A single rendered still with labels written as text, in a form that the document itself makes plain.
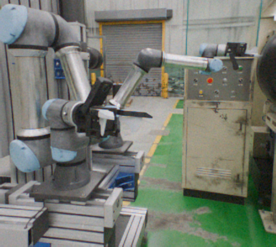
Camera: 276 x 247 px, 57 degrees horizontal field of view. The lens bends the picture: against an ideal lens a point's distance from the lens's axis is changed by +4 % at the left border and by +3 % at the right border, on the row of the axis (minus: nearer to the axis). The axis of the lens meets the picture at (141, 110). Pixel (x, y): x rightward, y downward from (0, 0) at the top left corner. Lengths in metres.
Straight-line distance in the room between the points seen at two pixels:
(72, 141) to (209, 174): 1.73
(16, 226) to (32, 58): 0.58
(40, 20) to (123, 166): 0.91
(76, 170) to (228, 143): 1.53
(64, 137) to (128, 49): 10.25
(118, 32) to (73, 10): 9.93
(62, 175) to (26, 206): 0.20
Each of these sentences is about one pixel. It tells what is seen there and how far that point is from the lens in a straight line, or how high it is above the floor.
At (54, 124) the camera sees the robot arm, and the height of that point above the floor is 1.01.
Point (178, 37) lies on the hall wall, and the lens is 10.63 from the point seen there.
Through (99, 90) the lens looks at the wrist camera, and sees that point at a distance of 0.67.
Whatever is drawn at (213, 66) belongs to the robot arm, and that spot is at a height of 1.19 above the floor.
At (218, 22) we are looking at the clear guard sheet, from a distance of 2.25.
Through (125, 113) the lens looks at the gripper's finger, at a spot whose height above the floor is 1.06.
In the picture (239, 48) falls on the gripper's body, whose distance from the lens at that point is 1.68.
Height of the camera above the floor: 1.18
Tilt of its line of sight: 10 degrees down
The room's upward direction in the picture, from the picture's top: straight up
